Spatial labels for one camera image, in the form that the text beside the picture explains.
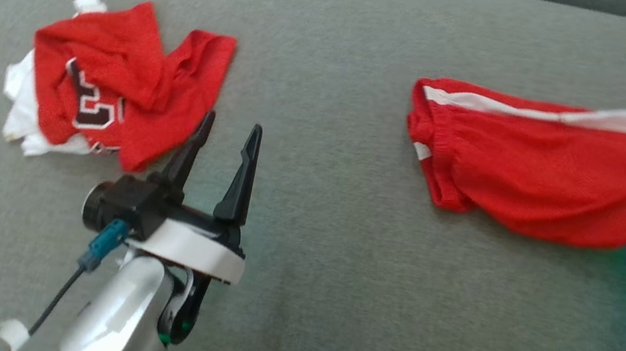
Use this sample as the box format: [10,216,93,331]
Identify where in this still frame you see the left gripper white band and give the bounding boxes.
[112,101,270,351]

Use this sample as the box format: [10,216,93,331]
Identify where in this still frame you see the red and white jersey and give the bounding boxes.
[0,0,243,189]

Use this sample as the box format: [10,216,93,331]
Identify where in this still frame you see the red shorts with white stripe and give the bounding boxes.
[390,50,626,256]

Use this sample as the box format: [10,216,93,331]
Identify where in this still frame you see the grey sofa seat cushion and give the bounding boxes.
[0,0,626,351]

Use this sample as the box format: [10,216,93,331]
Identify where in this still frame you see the left cable with blue plug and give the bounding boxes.
[28,207,132,351]

